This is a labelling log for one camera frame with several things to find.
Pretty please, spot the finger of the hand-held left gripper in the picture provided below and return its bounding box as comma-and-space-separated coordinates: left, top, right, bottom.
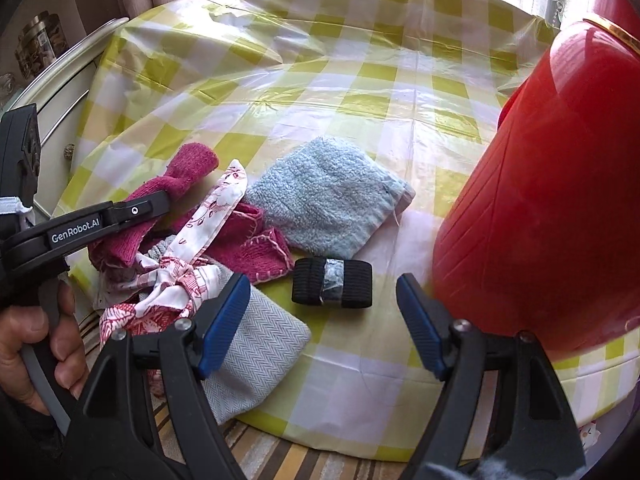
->
10, 190, 172, 272

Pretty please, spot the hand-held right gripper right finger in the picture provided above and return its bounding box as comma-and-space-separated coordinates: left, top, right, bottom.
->
395, 272, 586, 480

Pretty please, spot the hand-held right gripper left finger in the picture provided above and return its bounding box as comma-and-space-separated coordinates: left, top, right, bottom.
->
65, 272, 252, 480

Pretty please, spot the magenta knitted cloth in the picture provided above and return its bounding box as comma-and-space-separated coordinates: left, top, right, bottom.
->
89, 142, 295, 281

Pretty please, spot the person's left hand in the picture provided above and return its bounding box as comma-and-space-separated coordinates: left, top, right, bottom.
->
0, 280, 77, 416

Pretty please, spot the grey herringbone cloth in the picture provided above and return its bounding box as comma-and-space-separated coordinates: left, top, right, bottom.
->
200, 265, 312, 423

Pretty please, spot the white cabinet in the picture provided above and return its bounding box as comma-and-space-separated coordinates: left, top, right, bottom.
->
0, 16, 131, 211

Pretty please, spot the red floral white headband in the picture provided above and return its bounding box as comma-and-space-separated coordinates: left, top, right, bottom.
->
97, 159, 248, 396

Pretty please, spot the black elastic band roll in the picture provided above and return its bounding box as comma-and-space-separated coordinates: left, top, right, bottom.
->
291, 257, 374, 308

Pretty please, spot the metallic tin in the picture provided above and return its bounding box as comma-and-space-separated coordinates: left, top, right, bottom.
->
15, 10, 68, 81

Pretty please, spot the striped beige mat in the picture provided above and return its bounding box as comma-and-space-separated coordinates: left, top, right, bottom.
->
75, 310, 481, 480

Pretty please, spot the light blue towel cloth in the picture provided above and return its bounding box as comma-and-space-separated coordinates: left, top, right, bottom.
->
242, 136, 417, 261

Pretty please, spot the red thermos flask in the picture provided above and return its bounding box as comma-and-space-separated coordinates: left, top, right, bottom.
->
432, 0, 640, 362

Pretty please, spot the yellow checked plastic tablecloth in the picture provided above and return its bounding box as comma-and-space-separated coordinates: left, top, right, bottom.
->
52, 0, 640, 461

